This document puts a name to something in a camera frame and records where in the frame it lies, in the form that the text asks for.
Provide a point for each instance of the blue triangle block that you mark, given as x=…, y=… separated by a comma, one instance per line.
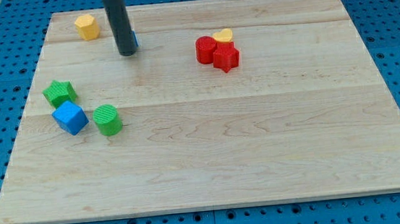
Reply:
x=135, y=38

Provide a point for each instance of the light wooden board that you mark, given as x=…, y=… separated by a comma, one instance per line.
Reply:
x=305, y=116

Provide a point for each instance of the red star block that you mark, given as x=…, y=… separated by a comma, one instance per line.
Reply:
x=226, y=56

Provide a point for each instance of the red cylinder block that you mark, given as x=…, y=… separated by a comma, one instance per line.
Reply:
x=204, y=48

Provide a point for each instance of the yellow heart block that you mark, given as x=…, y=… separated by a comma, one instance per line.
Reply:
x=224, y=36

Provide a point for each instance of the green cylinder block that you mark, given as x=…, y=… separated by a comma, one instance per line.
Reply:
x=107, y=119

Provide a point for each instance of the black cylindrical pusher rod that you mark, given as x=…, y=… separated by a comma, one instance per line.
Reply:
x=120, y=26

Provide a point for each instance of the blue cube block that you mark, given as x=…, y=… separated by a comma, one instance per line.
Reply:
x=70, y=117

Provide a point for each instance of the yellow hexagon block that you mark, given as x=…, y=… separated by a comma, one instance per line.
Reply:
x=87, y=27

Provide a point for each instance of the green star block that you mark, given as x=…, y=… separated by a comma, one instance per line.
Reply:
x=59, y=92

